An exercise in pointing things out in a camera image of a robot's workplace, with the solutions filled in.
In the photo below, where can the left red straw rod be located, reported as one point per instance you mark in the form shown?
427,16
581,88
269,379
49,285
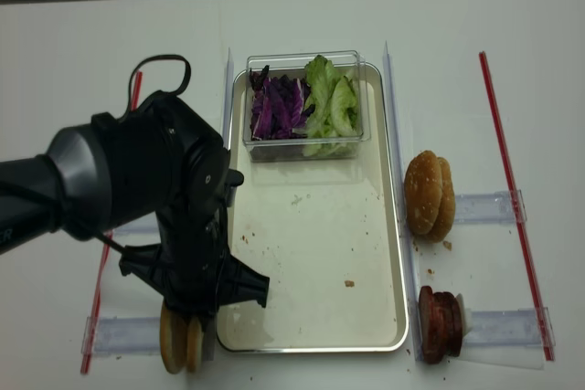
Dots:
98,289

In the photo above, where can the clear rail lower right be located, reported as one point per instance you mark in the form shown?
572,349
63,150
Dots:
524,327

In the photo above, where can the clear rail lower left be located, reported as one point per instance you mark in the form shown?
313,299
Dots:
119,336

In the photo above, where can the bun bottom slice standing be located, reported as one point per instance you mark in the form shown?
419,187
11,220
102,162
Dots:
172,339

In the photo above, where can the cream metal tray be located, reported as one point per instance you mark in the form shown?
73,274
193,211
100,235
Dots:
325,233

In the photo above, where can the purple cabbage shreds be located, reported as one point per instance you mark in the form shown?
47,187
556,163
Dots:
278,108

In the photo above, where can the meat patty rear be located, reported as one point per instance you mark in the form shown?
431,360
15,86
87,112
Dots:
453,320

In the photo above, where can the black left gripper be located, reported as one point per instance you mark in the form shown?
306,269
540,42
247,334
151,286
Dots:
192,267

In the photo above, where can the white pusher block right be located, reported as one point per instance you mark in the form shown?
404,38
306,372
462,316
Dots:
462,314

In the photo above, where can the bun top rear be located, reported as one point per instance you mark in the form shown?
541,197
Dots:
445,218

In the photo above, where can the red straw rod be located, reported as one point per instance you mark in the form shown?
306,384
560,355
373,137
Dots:
98,289
546,334

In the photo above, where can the clear plastic salad box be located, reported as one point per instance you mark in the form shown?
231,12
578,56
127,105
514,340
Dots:
293,65

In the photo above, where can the right red straw rod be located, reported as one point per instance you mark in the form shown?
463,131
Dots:
546,334

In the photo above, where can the bun slice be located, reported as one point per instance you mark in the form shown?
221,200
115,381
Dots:
194,345
172,339

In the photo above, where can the clear rail upper right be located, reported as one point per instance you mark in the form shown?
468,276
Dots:
497,208

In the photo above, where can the clear rail upper left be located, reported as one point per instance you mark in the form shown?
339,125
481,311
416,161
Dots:
142,226

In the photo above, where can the green lettuce leaves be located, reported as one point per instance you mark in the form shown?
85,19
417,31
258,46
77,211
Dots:
334,122

